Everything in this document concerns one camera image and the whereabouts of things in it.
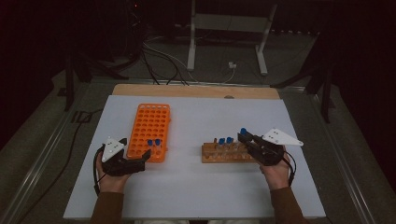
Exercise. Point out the person's right hand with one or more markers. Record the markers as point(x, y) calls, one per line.
point(277, 177)

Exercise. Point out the metal floor rail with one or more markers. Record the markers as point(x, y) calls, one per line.
point(342, 161)
point(37, 161)

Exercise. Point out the white table mat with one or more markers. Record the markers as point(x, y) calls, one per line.
point(193, 189)

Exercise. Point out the orange plastic tube rack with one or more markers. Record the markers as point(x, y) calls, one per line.
point(149, 124)

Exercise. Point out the white plug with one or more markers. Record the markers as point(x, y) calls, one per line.
point(232, 65)

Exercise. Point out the dark power strip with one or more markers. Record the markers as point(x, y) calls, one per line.
point(294, 31)

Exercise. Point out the wooden test tube rack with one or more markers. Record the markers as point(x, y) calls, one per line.
point(224, 157)

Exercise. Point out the person's left hand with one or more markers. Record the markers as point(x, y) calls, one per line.
point(113, 183)

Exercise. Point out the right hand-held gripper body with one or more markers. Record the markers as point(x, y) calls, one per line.
point(264, 154)

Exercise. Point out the black tripod stand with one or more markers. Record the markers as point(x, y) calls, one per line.
point(69, 87)
point(326, 99)

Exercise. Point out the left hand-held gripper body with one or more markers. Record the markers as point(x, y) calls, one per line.
point(124, 166)

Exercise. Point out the white metal stand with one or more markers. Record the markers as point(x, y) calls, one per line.
point(191, 46)

